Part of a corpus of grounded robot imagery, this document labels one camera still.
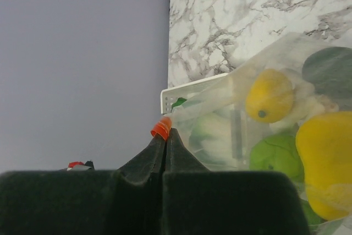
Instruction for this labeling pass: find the light green lettuce toy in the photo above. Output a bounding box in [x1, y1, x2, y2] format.
[189, 113, 232, 166]

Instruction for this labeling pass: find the green bok choy toy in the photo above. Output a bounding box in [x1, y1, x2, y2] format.
[171, 97, 187, 111]

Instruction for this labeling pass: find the clear zip bag orange zipper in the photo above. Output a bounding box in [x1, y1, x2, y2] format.
[151, 33, 351, 234]

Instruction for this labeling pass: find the white mushroom toy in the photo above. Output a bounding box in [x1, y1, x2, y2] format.
[269, 79, 339, 133]

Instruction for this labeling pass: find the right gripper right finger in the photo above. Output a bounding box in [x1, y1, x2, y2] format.
[162, 129, 310, 234]

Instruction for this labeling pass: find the white perforated plastic basket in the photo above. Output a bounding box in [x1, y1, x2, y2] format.
[160, 73, 228, 114]

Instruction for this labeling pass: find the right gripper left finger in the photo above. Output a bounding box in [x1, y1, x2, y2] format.
[1, 136, 166, 234]

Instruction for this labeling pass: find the light green cabbage toy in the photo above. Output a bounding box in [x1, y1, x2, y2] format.
[249, 133, 304, 182]

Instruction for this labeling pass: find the dark green cucumber toy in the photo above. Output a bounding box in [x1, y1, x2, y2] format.
[302, 46, 351, 111]

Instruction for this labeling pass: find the yellow lemon toy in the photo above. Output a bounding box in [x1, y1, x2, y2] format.
[295, 111, 351, 221]

